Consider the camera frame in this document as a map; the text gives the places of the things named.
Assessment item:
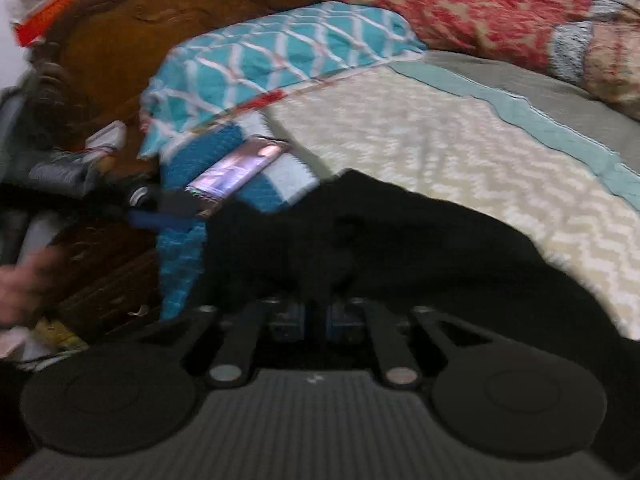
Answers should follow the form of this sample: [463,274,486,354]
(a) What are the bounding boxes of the black pants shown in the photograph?
[199,167,640,463]

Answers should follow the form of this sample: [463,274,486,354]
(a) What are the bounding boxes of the red white cardboard box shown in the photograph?
[9,0,127,49]

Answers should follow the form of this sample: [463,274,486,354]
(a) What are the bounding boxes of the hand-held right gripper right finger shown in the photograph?
[325,298,505,389]

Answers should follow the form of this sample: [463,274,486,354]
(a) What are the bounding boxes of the yellow packet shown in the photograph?
[31,317,91,356]

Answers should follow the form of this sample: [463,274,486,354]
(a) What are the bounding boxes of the smartphone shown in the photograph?
[184,137,294,219]

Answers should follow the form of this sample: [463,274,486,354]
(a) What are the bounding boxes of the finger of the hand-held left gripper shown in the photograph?
[124,186,202,232]

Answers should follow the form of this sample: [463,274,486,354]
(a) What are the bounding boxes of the patterned bed sheet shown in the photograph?
[140,50,640,342]

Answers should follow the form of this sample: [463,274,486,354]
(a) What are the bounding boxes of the carved wooden headboard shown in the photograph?
[27,0,361,342]

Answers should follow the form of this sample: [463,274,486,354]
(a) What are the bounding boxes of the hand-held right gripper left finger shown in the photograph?
[136,298,306,389]

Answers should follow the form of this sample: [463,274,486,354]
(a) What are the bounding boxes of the person's left hand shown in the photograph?
[0,247,68,328]

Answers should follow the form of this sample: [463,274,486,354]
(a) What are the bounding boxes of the teal white lattice pillow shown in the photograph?
[137,1,428,160]

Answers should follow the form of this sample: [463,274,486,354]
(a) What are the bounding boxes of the red floral quilt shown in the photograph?
[316,0,640,121]

